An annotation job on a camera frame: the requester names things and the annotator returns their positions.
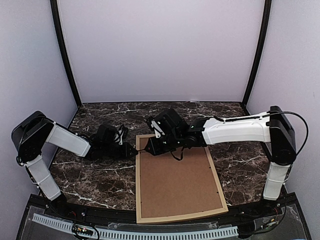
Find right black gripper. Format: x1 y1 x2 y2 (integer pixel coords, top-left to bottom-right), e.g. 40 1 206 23
145 132 182 156

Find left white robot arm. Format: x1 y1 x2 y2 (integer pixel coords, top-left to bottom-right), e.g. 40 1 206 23
11 111 138 218

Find white slotted cable duct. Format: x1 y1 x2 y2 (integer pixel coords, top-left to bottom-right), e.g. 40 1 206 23
31 213 239 240

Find wooden picture frame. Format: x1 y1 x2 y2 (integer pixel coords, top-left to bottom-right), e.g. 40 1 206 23
135 133 229 225

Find left black corner post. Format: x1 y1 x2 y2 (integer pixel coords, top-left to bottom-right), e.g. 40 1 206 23
50 0 82 108

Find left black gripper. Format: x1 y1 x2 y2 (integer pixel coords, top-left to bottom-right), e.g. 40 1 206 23
102 142 138 161

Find red handled screwdriver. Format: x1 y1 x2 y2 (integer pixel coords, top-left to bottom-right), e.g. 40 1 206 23
137 149 151 153

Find black corner post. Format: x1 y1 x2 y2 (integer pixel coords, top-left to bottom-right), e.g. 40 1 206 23
50 0 82 108
241 0 272 109

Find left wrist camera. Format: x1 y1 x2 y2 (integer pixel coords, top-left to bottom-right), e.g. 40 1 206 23
114 124 129 146

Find black front rail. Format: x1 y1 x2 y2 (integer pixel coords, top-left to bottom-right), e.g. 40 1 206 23
27 191 296 226

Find small circuit board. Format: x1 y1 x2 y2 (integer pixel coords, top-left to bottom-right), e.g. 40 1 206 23
71 224 94 237

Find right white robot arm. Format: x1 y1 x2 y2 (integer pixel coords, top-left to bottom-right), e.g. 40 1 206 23
144 106 298 217

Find right black corner post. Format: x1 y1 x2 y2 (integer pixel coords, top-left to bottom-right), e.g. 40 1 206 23
241 0 272 109

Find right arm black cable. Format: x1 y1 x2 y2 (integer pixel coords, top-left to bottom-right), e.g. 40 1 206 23
274 111 309 153

